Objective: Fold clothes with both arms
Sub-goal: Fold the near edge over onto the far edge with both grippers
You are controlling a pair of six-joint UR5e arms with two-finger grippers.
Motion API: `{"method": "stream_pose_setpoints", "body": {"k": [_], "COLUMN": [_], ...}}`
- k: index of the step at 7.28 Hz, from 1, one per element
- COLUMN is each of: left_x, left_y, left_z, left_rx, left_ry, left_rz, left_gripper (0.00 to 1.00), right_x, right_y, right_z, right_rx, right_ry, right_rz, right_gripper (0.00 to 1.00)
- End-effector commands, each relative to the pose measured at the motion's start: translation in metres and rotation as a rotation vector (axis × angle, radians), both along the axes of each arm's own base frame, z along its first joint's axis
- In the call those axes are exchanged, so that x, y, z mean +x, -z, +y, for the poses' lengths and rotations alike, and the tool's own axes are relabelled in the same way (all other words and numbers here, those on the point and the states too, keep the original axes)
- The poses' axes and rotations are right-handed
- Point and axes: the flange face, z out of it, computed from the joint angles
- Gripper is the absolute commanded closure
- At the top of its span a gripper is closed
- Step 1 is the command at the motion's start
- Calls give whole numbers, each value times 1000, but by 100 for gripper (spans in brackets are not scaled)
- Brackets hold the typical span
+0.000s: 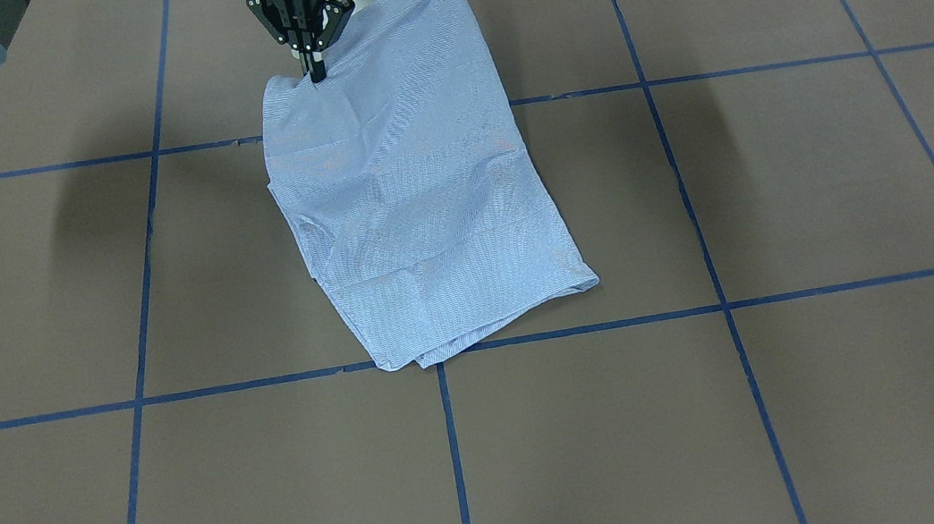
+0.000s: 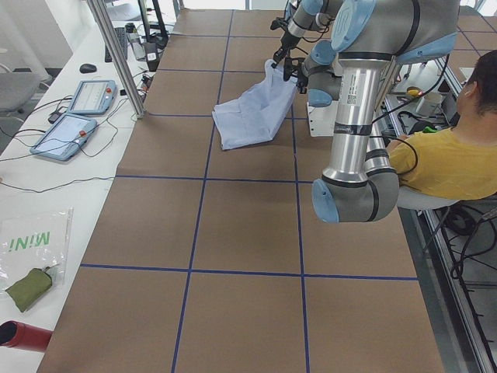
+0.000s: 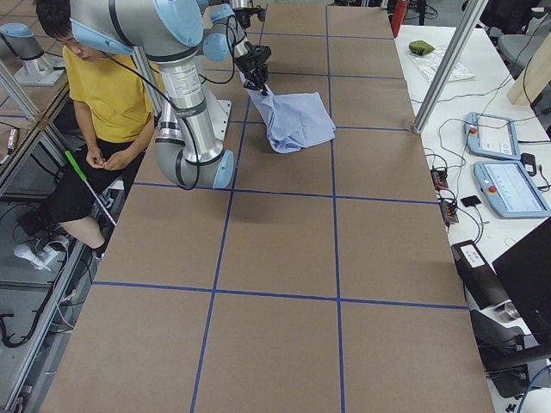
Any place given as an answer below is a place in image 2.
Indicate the clear plastic bag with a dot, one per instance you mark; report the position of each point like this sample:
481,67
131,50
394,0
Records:
35,241

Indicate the person in yellow shirt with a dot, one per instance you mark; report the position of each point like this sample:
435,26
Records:
457,163

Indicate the brown table mat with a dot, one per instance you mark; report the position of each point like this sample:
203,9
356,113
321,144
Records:
206,260

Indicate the red cylinder bottle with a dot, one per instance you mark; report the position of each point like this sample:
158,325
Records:
24,336

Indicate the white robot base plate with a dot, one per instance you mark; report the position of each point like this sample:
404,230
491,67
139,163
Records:
321,120

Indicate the grey teach pendant right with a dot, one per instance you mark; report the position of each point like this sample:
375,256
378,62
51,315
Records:
92,97

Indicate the black keyboard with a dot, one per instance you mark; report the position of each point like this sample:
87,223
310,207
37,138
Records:
121,36

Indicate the grey teach pendant left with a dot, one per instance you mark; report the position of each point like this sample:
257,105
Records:
65,137

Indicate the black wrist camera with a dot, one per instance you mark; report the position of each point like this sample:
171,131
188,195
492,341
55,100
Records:
292,68
279,23

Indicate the aluminium frame post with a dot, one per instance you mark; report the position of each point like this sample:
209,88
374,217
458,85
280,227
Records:
103,21

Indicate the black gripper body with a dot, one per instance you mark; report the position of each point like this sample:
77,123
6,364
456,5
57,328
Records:
285,41
303,80

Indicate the grey teach pendant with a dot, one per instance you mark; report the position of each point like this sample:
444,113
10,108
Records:
65,137
92,97

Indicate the blue striped button shirt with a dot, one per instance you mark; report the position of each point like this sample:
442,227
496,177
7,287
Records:
256,116

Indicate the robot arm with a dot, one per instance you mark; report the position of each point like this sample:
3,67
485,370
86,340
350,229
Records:
359,184
300,17

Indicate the green folded cloth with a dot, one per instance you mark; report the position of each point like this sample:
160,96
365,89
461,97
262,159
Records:
26,291

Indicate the black computer mouse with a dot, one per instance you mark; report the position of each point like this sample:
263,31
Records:
87,68

